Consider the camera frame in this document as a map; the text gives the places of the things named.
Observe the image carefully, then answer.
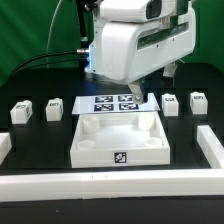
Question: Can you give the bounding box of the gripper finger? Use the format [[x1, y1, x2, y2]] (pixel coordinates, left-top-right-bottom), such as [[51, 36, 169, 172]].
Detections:
[[163, 62, 177, 78], [129, 80, 144, 104]]

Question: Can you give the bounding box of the white square tabletop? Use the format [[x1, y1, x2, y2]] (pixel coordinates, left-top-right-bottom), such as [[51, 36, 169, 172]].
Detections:
[[70, 111, 170, 168]]

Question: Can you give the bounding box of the black cable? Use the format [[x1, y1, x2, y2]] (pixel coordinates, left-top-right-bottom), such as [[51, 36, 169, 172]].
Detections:
[[9, 49, 90, 79]]

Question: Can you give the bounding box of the white marker plate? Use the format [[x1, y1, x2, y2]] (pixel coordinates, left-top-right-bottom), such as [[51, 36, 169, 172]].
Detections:
[[72, 93, 160, 115]]

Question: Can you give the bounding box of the grey cable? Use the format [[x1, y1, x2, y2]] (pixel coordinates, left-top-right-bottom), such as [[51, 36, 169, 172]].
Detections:
[[45, 0, 64, 69]]

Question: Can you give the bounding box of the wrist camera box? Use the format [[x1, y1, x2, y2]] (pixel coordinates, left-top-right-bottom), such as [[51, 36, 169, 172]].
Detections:
[[100, 0, 177, 23]]

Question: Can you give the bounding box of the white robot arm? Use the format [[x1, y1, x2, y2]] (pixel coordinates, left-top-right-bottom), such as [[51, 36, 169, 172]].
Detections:
[[78, 0, 196, 104]]

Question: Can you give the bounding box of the white U-shaped fence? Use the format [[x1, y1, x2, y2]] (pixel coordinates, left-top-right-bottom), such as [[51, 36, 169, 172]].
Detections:
[[0, 125, 224, 202]]

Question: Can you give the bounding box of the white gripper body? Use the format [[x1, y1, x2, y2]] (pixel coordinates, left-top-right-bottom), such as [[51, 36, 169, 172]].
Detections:
[[100, 9, 197, 86]]

